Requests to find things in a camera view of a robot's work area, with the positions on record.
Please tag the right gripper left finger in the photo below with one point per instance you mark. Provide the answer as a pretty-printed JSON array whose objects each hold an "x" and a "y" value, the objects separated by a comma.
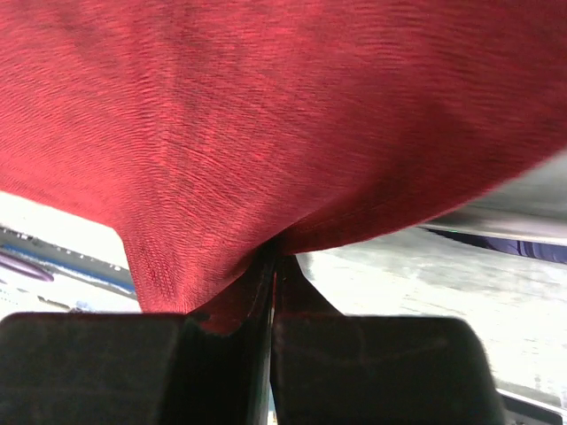
[{"x": 210, "y": 366}]

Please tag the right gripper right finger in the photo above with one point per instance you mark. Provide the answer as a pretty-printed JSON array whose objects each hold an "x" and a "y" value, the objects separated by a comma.
[{"x": 332, "y": 368}]

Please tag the blue handled knife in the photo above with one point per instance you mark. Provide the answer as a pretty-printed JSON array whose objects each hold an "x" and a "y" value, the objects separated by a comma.
[{"x": 542, "y": 251}]

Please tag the dark red cloth napkin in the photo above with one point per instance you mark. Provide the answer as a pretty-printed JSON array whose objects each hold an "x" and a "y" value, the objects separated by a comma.
[{"x": 200, "y": 130}]

